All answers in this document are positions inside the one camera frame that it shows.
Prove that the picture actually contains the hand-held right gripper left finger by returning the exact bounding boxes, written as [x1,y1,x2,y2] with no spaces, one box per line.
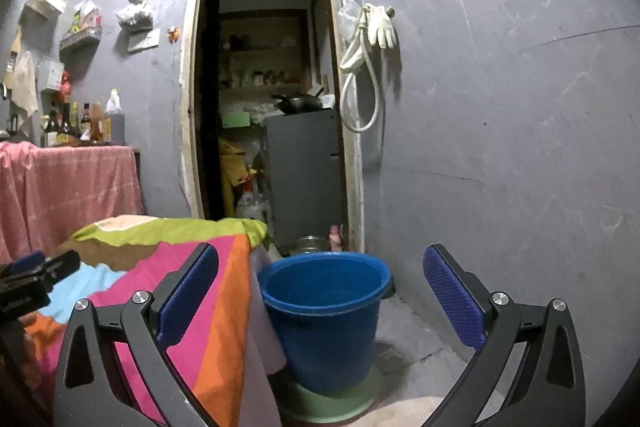
[52,243,221,427]

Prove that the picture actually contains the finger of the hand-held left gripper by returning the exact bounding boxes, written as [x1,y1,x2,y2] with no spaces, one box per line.
[25,249,82,292]
[10,251,46,277]

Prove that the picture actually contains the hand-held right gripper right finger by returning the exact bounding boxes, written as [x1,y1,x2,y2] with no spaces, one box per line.
[422,243,587,427]

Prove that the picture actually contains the blue plastic bucket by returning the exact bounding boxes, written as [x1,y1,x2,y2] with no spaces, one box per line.
[257,252,392,398]

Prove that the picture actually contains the person's left forearm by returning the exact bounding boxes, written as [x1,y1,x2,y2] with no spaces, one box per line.
[0,312,46,418]

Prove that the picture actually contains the colourful patchwork blanket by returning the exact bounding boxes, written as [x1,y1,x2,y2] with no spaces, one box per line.
[20,214,288,427]

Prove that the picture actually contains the pink checked cloth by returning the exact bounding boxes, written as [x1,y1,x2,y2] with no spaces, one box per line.
[0,142,146,265]

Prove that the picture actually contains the clear water jug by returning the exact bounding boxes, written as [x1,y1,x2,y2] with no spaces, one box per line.
[235,189,273,228]

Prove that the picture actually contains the metal bowl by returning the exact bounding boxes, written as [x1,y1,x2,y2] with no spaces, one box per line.
[289,235,328,258]

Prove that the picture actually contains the yellow bag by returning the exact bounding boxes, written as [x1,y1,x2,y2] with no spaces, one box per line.
[218,136,249,218]

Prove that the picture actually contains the dark glass bottle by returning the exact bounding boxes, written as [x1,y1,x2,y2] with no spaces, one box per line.
[44,101,60,148]
[57,102,73,146]

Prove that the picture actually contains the grey countertop box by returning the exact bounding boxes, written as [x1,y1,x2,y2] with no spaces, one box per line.
[107,112,126,146]

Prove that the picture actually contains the orange sauce bottle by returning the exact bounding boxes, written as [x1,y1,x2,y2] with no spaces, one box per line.
[90,101,105,142]

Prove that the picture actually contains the grey cabinet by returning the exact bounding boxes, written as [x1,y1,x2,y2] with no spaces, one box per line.
[264,108,346,253]

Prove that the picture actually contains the green plastic basin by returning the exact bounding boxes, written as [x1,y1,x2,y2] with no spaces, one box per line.
[280,364,383,425]

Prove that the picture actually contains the beige hanging rag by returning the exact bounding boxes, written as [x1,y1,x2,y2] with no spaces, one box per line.
[5,51,40,122]

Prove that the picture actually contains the wooden spatula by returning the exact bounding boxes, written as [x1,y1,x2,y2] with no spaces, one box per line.
[5,24,25,85]

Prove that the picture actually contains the black wok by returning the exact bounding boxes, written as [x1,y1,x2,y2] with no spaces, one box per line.
[271,92,325,114]

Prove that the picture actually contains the wooden closet shelf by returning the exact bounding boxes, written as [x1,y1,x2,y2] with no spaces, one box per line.
[217,9,311,95]

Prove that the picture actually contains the white rubber gloves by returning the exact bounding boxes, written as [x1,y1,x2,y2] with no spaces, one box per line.
[367,4,398,50]

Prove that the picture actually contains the wooden door frame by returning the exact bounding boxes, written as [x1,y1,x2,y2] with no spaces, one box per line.
[179,0,366,255]

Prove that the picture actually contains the grey wall box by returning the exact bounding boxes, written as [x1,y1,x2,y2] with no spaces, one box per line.
[39,57,65,94]

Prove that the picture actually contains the grey wall rack with packets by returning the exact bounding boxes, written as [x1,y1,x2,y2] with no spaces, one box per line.
[59,0,103,54]

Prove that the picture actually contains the wall switch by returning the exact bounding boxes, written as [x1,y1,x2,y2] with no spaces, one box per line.
[127,29,162,54]

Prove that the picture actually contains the white hose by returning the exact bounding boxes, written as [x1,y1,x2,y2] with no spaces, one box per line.
[339,4,381,134]

